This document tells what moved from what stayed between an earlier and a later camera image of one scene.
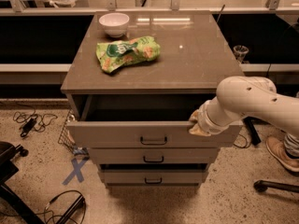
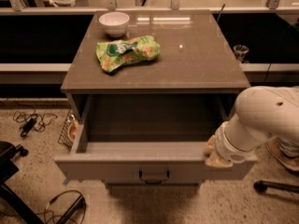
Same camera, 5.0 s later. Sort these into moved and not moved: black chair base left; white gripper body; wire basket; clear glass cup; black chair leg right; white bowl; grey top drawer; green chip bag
Moved: grey top drawer; white gripper body
Not moved: wire basket; black chair leg right; white bowl; black chair base left; clear glass cup; green chip bag
